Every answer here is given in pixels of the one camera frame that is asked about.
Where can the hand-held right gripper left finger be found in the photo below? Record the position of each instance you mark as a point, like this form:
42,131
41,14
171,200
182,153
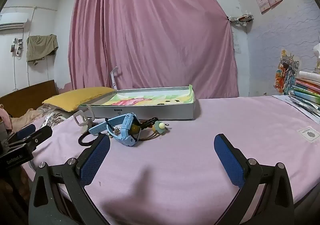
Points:
96,157

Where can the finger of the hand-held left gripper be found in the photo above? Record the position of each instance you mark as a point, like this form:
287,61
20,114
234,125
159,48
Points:
37,137
26,131

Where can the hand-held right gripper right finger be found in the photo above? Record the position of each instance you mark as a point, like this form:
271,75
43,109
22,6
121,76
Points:
228,162

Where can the blue smart watch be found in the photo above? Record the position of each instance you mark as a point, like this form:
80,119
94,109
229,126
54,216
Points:
125,127

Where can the grey box with painted lining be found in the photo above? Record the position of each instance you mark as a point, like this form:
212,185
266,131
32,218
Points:
150,112

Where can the floral patterned quilt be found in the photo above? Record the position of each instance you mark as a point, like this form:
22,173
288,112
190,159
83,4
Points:
45,115

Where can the pink crumpled cloth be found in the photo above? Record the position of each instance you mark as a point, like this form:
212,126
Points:
5,118

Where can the wooden bed headboard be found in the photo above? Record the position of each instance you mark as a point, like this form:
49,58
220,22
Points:
27,96

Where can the pink tablecloth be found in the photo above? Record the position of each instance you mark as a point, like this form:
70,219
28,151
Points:
187,165

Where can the yellow pillow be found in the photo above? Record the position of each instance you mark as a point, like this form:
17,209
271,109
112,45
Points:
75,96

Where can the white folding desk lamp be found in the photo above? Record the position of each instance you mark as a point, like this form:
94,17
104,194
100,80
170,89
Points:
113,77

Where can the white papers under books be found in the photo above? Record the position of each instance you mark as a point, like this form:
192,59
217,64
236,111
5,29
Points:
281,98

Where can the white cloth label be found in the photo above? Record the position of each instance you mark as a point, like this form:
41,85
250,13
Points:
308,134

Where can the hanging olive green cloth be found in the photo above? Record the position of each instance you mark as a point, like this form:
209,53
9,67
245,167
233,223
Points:
41,47

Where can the stack of books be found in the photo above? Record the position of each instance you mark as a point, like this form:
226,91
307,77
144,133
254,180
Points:
307,90

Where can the white air conditioner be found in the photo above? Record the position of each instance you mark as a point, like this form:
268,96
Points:
12,21

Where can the pink curtain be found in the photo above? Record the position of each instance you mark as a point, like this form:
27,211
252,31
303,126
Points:
150,27

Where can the white figurine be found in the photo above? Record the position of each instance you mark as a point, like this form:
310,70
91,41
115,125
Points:
317,52

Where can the wall socket with chargers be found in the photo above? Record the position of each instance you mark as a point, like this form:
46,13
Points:
17,48

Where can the colourful figure wall sticker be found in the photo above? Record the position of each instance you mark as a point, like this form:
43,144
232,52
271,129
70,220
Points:
286,72

